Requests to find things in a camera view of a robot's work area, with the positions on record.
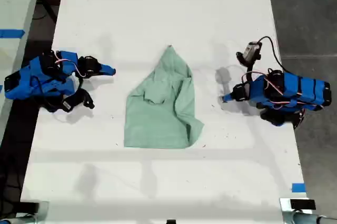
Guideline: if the pale green T-shirt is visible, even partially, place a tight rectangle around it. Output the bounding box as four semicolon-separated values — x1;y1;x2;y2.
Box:
123;45;205;149

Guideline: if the pale side table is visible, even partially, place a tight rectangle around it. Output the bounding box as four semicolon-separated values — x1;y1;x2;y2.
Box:
0;0;45;143

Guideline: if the long blue tape strip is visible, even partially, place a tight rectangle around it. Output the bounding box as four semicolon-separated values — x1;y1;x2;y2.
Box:
0;29;26;39

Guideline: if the short blue tape strip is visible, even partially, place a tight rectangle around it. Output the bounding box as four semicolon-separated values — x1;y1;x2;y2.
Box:
291;182;307;194

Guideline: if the metal table clamp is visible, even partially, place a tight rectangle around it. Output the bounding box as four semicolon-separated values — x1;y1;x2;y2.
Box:
279;197;337;224
0;200;50;224

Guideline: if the black camera stalk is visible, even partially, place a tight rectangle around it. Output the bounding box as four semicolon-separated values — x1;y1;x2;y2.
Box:
76;88;95;110
241;60;260;84

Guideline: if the grey camera box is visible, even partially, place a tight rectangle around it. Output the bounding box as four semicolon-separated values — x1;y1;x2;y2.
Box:
235;41;263;63

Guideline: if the black camera cable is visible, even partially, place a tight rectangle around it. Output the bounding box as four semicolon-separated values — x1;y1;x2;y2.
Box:
257;36;290;74
36;84;65;114

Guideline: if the black floor cable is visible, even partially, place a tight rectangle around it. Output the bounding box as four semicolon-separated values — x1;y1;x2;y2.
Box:
32;0;58;24

